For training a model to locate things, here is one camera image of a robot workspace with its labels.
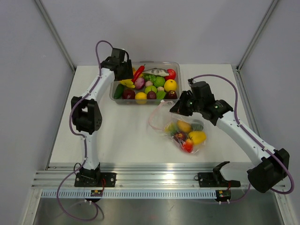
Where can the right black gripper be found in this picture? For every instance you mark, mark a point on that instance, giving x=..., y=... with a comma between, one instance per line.
x=179, y=107

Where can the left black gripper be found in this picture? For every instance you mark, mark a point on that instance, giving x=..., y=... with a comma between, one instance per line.
x=129, y=74

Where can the yellow toy banana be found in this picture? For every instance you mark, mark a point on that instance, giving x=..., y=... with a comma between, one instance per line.
x=128, y=83

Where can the dark green toy avocado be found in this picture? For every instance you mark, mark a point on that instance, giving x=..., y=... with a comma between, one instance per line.
x=197, y=125

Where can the clear zip top bag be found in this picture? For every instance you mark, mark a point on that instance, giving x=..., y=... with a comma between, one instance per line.
x=186, y=133

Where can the yellow toy bell pepper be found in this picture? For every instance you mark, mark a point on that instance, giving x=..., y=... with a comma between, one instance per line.
x=197, y=137

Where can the dark red toy apple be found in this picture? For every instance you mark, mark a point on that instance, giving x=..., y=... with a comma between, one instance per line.
x=171, y=95
x=180, y=137

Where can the red toy pear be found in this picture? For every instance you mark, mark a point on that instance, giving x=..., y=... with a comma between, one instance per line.
x=188, y=146

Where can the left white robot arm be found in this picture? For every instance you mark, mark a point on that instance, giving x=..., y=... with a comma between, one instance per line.
x=86, y=119

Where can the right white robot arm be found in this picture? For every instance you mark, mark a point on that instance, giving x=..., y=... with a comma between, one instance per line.
x=269, y=165

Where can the clear plastic food container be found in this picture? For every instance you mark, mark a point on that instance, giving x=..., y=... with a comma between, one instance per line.
x=158, y=81

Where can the red toy chili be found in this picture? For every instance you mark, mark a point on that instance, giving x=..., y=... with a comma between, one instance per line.
x=138, y=72

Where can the purple toy onion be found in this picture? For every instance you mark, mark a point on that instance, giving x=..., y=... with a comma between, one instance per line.
x=139, y=83

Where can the green toy cucumber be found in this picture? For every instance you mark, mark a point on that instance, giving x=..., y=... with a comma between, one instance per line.
x=119, y=91

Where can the orange toy citrus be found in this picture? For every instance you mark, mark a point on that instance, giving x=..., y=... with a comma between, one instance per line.
x=170, y=85

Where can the red toy tomato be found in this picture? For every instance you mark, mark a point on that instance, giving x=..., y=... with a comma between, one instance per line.
x=171, y=74

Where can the grey toy fish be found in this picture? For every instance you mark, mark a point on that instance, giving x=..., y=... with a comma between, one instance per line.
x=156, y=71

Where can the yellow toy lemon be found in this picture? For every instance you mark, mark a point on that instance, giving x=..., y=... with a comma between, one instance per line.
x=141, y=98

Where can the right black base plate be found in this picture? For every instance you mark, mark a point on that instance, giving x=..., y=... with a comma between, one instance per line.
x=211, y=180

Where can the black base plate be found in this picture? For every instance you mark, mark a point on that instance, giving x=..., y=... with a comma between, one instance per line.
x=105, y=179
x=211, y=180

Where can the aluminium mounting rail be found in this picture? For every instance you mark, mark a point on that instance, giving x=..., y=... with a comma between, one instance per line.
x=129, y=176

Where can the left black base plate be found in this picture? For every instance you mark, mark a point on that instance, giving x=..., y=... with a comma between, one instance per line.
x=105, y=179

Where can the white slotted cable duct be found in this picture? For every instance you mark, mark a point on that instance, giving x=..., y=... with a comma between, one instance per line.
x=129, y=194

